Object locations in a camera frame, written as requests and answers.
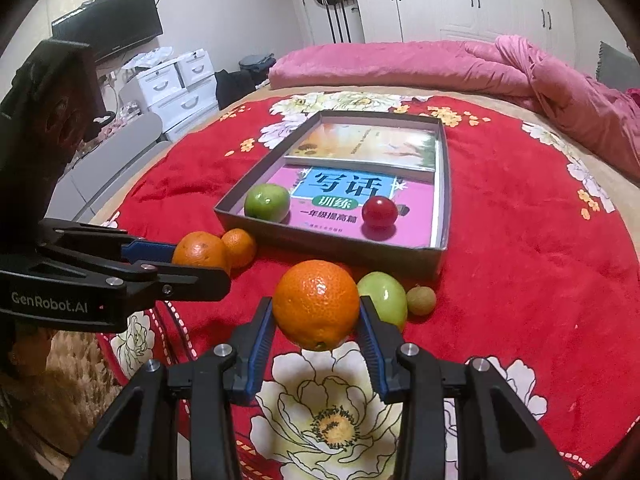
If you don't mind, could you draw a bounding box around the tan longan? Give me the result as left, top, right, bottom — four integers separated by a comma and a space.
406, 285, 437, 317

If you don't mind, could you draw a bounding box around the red tomato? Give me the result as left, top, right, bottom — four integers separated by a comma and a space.
361, 196, 399, 229

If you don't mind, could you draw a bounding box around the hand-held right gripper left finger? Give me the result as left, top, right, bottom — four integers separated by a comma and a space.
62, 296, 275, 480

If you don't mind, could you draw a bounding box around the medium orange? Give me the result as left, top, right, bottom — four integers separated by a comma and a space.
172, 231, 232, 277

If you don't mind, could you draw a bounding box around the pink book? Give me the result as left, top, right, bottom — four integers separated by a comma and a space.
244, 166, 441, 250

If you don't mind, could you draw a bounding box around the landscape cover book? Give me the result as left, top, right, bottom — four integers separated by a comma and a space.
284, 121, 441, 173

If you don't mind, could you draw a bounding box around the pink duvet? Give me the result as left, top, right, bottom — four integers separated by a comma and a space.
268, 35, 640, 183

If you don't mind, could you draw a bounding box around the dark blue bag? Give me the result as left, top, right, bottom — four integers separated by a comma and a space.
239, 54, 277, 81

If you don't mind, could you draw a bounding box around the white drawer chest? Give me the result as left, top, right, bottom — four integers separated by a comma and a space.
150, 85, 220, 142

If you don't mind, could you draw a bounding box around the grey bench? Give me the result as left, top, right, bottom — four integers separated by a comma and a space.
42, 112, 173, 223

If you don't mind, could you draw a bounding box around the large orange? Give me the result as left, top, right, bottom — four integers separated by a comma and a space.
272, 259, 361, 352

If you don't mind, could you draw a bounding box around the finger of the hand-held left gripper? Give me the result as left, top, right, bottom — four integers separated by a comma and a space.
40, 244, 232, 314
37, 217, 179, 264

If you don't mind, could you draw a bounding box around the white wardrobe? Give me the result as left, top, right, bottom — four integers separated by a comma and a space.
347, 0, 576, 61

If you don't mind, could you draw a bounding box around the grey pillow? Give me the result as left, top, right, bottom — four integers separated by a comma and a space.
595, 41, 640, 91

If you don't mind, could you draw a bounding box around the red floral blanket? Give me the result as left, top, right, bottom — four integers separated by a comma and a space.
95, 91, 638, 478

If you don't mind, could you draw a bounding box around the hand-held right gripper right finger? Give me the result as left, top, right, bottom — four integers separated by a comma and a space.
357, 295, 576, 480

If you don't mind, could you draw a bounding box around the small orange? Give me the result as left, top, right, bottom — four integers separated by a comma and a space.
221, 228, 258, 269

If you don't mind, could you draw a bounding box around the black television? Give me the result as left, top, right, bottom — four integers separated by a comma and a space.
51, 0, 164, 63

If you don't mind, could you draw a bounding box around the green apple with sticker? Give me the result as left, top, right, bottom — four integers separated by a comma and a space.
244, 183, 292, 221

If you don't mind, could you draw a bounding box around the grey cardboard box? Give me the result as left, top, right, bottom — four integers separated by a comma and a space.
214, 109, 450, 281

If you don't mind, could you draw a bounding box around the brown rug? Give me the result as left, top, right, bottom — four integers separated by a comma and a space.
0, 332, 126, 461

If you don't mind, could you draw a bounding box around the small white drawer box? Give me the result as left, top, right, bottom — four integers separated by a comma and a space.
136, 59, 187, 108
176, 49, 216, 88

